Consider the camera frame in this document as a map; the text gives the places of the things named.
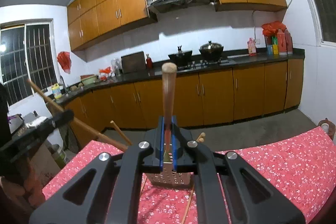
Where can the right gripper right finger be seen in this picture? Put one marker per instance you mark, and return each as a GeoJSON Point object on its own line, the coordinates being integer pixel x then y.
{"type": "Point", "coordinates": [227, 188]}

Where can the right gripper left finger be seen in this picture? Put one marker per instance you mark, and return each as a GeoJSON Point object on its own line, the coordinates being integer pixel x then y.
{"type": "Point", "coordinates": [108, 189]}

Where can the wooden chopstick two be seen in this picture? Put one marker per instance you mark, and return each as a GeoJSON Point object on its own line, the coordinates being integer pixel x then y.
{"type": "Point", "coordinates": [79, 123]}

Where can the beige perforated utensil holder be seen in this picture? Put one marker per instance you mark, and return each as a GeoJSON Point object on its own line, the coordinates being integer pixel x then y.
{"type": "Point", "coordinates": [168, 178]}

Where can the wooden chopstick three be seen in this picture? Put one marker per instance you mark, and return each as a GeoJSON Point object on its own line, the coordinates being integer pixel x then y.
{"type": "Point", "coordinates": [118, 130]}

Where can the wooden chopstick one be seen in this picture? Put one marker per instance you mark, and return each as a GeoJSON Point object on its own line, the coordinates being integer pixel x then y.
{"type": "Point", "coordinates": [169, 74]}

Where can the wooden chopstick five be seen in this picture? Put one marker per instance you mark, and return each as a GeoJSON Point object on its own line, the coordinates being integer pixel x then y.
{"type": "Point", "coordinates": [188, 205]}

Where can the wooden chopstick four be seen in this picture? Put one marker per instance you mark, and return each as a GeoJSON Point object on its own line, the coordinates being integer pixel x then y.
{"type": "Point", "coordinates": [201, 137]}

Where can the lower wooden kitchen cabinets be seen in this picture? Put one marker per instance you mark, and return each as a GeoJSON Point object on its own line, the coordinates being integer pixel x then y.
{"type": "Point", "coordinates": [201, 99]}

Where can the person's hand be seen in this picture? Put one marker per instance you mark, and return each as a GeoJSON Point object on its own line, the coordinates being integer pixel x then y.
{"type": "Point", "coordinates": [26, 196]}

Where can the yellow detergent bottle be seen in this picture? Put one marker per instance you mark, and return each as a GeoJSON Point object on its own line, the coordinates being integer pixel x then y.
{"type": "Point", "coordinates": [56, 91]}

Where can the red floral tablecloth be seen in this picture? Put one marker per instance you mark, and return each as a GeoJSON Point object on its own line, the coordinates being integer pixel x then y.
{"type": "Point", "coordinates": [284, 182]}

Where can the left barred window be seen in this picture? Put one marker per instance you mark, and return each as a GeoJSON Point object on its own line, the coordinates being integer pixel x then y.
{"type": "Point", "coordinates": [26, 54]}

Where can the green bowl on counter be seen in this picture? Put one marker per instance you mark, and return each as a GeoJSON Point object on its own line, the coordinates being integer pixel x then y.
{"type": "Point", "coordinates": [89, 79]}

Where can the red plastic bag on counter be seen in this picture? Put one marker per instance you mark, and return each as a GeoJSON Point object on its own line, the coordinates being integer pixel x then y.
{"type": "Point", "coordinates": [104, 74]}

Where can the dark cutting board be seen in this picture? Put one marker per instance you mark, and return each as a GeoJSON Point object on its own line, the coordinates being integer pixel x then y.
{"type": "Point", "coordinates": [134, 62]}

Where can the black wok left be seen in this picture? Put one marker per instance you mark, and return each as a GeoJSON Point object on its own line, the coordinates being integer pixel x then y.
{"type": "Point", "coordinates": [181, 58]}

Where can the black lidded wok right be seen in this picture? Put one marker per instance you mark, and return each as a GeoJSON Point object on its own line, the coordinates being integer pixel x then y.
{"type": "Point", "coordinates": [211, 52]}

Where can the pink bottle on counter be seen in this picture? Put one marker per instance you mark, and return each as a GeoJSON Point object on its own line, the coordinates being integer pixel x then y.
{"type": "Point", "coordinates": [251, 47]}

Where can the colourful boxes on counter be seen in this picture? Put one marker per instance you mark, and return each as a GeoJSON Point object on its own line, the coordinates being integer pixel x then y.
{"type": "Point", "coordinates": [271, 45]}

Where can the red thermos flasks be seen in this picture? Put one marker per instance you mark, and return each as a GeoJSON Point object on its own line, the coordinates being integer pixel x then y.
{"type": "Point", "coordinates": [285, 45]}

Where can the red plastic bag on wall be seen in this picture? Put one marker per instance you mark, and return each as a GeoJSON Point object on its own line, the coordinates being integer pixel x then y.
{"type": "Point", "coordinates": [64, 61]}

